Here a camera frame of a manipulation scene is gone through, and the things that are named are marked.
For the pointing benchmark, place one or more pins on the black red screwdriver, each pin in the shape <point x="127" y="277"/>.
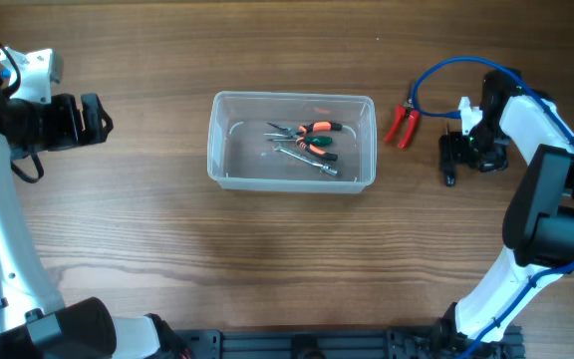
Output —
<point x="447" y="161"/>

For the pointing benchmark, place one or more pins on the red handled snips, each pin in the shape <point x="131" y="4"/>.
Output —
<point x="404" y="111"/>

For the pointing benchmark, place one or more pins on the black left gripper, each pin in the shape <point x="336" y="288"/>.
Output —
<point x="69" y="133"/>

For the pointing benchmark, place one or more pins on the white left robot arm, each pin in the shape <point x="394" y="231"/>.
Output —
<point x="35" y="322"/>

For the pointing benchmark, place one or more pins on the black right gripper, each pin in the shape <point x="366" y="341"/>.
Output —
<point x="495" y="161"/>

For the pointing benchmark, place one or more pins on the orange black needle-nose pliers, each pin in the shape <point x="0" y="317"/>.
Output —
<point x="309" y="131"/>

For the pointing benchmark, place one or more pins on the clear plastic container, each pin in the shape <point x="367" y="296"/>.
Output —
<point x="239" y="155"/>

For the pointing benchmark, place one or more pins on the silver socket wrench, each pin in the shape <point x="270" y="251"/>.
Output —
<point x="322" y="167"/>

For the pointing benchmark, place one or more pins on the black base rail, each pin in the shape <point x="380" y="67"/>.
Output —
<point x="391" y="343"/>

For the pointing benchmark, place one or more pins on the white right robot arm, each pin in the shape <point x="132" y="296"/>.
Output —
<point x="538" y="226"/>

